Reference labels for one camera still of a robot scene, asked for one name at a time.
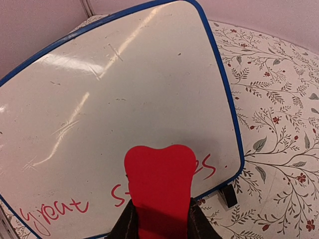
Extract left aluminium corner post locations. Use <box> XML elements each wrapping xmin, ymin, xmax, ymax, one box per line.
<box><xmin>79</xmin><ymin>0</ymin><xmax>95</xmax><ymax>18</ymax></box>

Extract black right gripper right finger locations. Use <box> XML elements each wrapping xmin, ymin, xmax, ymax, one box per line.
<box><xmin>187</xmin><ymin>198</ymin><xmax>222</xmax><ymax>239</ymax></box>

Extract floral patterned table mat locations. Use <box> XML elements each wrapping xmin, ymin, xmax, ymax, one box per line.
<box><xmin>0</xmin><ymin>13</ymin><xmax>319</xmax><ymax>239</ymax></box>

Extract blue framed whiteboard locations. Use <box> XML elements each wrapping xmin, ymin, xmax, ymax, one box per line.
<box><xmin>0</xmin><ymin>0</ymin><xmax>244</xmax><ymax>239</ymax></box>

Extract red whiteboard eraser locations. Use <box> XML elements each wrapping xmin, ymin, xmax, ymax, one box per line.
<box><xmin>124</xmin><ymin>144</ymin><xmax>196</xmax><ymax>239</ymax></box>

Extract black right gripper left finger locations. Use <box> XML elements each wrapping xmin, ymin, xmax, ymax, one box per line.
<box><xmin>106</xmin><ymin>200</ymin><xmax>139</xmax><ymax>239</ymax></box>

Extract wire whiteboard stand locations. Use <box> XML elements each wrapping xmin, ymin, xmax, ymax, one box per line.
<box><xmin>219</xmin><ymin>184</ymin><xmax>238</xmax><ymax>208</ymax></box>

